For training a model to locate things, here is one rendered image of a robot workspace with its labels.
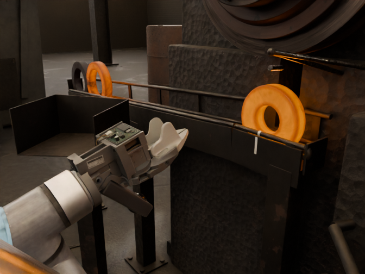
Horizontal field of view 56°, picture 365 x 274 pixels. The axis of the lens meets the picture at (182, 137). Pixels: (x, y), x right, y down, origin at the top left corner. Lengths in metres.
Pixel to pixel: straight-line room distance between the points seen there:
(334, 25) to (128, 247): 1.25
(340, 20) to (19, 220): 0.58
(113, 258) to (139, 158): 1.03
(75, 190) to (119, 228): 1.23
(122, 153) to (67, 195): 0.10
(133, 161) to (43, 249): 0.18
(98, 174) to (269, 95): 0.42
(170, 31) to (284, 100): 2.84
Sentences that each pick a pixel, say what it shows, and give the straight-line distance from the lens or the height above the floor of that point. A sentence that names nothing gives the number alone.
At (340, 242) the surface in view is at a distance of 0.67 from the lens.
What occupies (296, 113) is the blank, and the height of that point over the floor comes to 0.77.
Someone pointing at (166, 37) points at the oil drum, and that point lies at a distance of 3.55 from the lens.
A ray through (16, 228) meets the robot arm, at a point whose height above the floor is 0.69.
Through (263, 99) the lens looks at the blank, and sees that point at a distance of 0.80.
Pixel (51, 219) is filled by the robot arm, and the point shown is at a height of 0.69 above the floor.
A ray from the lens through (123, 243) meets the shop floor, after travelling 1.64.
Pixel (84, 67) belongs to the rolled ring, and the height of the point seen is 0.75.
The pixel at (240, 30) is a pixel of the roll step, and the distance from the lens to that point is 0.77.
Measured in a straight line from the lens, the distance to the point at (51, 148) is 1.08.
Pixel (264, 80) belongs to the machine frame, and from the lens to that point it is 0.88.
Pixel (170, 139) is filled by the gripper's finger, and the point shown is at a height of 0.76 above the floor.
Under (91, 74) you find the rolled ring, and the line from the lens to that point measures 1.56.
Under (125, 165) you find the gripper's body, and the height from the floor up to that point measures 0.74.
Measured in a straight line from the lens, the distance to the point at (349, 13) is 0.66.
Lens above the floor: 0.96
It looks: 19 degrees down
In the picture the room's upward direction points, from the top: straight up
